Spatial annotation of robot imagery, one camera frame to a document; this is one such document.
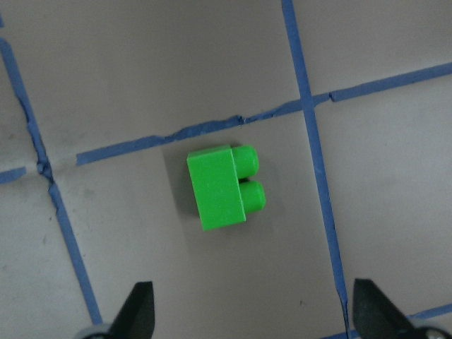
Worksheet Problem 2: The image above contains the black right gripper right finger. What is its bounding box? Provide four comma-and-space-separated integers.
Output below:
352, 279, 414, 338

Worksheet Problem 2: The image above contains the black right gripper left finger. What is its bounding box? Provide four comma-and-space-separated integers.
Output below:
106, 281, 155, 339

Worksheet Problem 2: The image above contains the green toy block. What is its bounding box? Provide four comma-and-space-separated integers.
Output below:
186, 145, 266, 231

